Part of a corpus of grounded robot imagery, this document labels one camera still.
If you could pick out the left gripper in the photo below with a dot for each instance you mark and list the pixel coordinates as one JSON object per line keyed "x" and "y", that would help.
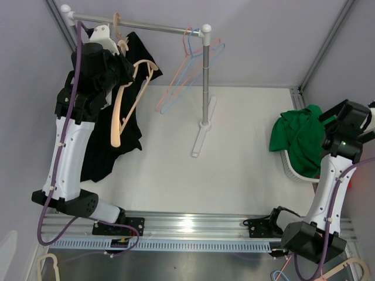
{"x": 126, "y": 67}

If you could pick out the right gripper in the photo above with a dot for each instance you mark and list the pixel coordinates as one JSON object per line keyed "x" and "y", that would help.
{"x": 335, "y": 110}

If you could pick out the bright green t shirt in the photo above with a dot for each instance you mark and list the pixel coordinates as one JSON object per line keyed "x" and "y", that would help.
{"x": 300, "y": 133}

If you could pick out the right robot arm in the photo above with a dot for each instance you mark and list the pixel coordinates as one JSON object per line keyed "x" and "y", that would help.
{"x": 316, "y": 236}

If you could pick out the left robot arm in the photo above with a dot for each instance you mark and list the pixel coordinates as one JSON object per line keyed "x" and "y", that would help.
{"x": 76, "y": 115}

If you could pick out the beige hanger with black shirt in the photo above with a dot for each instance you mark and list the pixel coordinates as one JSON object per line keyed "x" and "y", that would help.
{"x": 122, "y": 42}

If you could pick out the black t shirt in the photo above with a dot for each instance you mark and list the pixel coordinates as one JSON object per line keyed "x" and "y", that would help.
{"x": 116, "y": 131}

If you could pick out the beige hanger on floor right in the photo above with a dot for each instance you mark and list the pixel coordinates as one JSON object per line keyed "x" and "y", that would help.
{"x": 345, "y": 265}

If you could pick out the blue hanger on floor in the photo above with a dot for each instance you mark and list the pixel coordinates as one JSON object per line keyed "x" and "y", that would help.
{"x": 275, "y": 275}

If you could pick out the white plastic basket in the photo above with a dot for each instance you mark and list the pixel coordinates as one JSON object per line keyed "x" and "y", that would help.
{"x": 291, "y": 173}

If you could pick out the metal clothes rack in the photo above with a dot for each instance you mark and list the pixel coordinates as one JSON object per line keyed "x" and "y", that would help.
{"x": 197, "y": 47}

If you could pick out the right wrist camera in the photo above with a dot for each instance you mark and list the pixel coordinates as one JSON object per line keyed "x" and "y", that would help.
{"x": 368, "y": 124}

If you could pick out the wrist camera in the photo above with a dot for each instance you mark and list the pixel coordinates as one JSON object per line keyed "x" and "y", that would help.
{"x": 101, "y": 35}
{"x": 368, "y": 124}

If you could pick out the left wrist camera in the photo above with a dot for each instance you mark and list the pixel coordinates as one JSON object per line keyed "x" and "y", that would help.
{"x": 101, "y": 35}

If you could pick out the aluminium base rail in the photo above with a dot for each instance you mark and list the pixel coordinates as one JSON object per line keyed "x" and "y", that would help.
{"x": 179, "y": 226}

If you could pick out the slotted cable duct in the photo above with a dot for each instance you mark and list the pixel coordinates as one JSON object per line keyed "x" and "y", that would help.
{"x": 168, "y": 245}

